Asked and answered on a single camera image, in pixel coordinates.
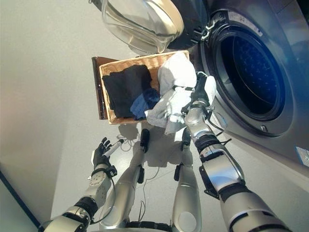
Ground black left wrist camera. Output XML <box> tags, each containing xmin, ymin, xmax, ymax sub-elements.
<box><xmin>106</xmin><ymin>165</ymin><xmax>118</xmax><ymax>179</ymax></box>

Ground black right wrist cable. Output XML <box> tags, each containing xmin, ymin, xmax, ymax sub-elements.
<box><xmin>206</xmin><ymin>106</ymin><xmax>233</xmax><ymax>146</ymax></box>

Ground brown wooden stool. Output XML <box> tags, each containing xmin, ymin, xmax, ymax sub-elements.
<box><xmin>91</xmin><ymin>56</ymin><xmax>110</xmax><ymax>121</ymax></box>

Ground silver left robot leg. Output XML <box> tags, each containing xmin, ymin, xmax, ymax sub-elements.
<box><xmin>99</xmin><ymin>129</ymin><xmax>152</xmax><ymax>230</ymax></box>

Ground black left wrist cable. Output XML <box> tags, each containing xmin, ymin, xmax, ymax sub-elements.
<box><xmin>90</xmin><ymin>176</ymin><xmax>117</xmax><ymax>225</ymax></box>

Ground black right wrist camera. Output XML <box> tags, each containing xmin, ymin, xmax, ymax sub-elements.
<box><xmin>181</xmin><ymin>104</ymin><xmax>194</xmax><ymax>116</ymax></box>

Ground white cable loop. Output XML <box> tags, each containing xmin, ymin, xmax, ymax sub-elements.
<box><xmin>117</xmin><ymin>134</ymin><xmax>141</xmax><ymax>152</ymax></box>

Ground thin tether cable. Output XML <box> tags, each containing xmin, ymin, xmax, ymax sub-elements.
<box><xmin>141</xmin><ymin>166</ymin><xmax>161</xmax><ymax>219</ymax></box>

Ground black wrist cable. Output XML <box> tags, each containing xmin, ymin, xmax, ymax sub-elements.
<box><xmin>206</xmin><ymin>106</ymin><xmax>233</xmax><ymax>146</ymax></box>
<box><xmin>90</xmin><ymin>176</ymin><xmax>117</xmax><ymax>225</ymax></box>

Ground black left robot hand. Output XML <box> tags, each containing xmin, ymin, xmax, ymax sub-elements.
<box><xmin>93</xmin><ymin>137</ymin><xmax>125</xmax><ymax>170</ymax></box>

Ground grey front-load washing machine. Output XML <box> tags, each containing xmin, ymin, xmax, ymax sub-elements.
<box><xmin>169</xmin><ymin>0</ymin><xmax>309</xmax><ymax>168</ymax></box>

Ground silver robot leg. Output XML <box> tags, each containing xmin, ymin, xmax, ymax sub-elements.
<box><xmin>99</xmin><ymin>129</ymin><xmax>152</xmax><ymax>230</ymax></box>
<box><xmin>170</xmin><ymin>128</ymin><xmax>203</xmax><ymax>232</ymax></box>

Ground blue washer label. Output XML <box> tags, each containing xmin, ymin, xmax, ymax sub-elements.
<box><xmin>295</xmin><ymin>145</ymin><xmax>309</xmax><ymax>168</ymax></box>

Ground silver right robot leg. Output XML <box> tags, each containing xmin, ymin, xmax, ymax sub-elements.
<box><xmin>170</xmin><ymin>128</ymin><xmax>203</xmax><ymax>232</ymax></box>

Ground large wicker laundry basket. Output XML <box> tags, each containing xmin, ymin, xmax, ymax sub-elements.
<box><xmin>98</xmin><ymin>50</ymin><xmax>191</xmax><ymax>125</ymax></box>

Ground white garment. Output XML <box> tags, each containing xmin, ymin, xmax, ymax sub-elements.
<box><xmin>144</xmin><ymin>52</ymin><xmax>217</xmax><ymax>136</ymax></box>

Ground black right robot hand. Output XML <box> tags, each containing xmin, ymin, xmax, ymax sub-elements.
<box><xmin>190</xmin><ymin>72</ymin><xmax>211</xmax><ymax>105</ymax></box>

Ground blue garment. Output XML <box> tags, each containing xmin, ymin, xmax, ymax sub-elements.
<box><xmin>130</xmin><ymin>88</ymin><xmax>161</xmax><ymax>120</ymax></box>

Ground round glass washer door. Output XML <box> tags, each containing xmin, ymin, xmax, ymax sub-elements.
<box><xmin>88</xmin><ymin>0</ymin><xmax>206</xmax><ymax>54</ymax></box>

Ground black baseboard strip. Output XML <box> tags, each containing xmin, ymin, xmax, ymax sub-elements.
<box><xmin>0</xmin><ymin>165</ymin><xmax>44</xmax><ymax>229</ymax></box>

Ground black folded trousers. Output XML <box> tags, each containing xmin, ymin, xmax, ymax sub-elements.
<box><xmin>101</xmin><ymin>69</ymin><xmax>145</xmax><ymax>119</ymax></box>

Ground robot waist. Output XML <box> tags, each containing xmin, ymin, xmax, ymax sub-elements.
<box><xmin>91</xmin><ymin>220</ymin><xmax>175</xmax><ymax>232</ymax></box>

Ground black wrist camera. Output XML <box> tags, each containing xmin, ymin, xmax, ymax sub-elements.
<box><xmin>106</xmin><ymin>165</ymin><xmax>118</xmax><ymax>179</ymax></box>
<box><xmin>181</xmin><ymin>104</ymin><xmax>194</xmax><ymax>116</ymax></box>

